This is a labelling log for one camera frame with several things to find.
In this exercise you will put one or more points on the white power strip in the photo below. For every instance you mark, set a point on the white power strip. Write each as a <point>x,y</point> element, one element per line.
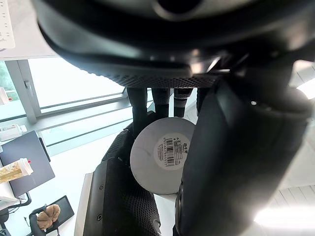
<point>5,22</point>

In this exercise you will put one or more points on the dark grey closed laptop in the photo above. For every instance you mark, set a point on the dark grey closed laptop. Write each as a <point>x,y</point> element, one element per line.
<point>27,157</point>

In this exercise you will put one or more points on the clear cup with yellow drink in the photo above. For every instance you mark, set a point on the clear cup with yellow drink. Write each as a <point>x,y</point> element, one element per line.
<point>14,170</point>

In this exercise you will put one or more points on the white cup with barcode label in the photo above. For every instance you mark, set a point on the white cup with barcode label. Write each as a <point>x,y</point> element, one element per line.
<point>147,159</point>

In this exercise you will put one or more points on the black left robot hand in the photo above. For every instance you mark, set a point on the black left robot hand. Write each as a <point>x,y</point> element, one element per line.
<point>172,44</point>

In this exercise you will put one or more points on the grey window frame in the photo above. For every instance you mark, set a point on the grey window frame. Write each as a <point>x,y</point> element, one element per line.
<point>19,81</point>

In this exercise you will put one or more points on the black office chair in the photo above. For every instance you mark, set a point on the black office chair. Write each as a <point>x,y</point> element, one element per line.
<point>65,209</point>

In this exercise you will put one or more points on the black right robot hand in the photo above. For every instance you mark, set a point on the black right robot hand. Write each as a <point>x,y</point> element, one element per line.
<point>123,196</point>

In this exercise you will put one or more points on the brown plush toy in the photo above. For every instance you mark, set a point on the brown plush toy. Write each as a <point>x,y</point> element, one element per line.
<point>48,217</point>

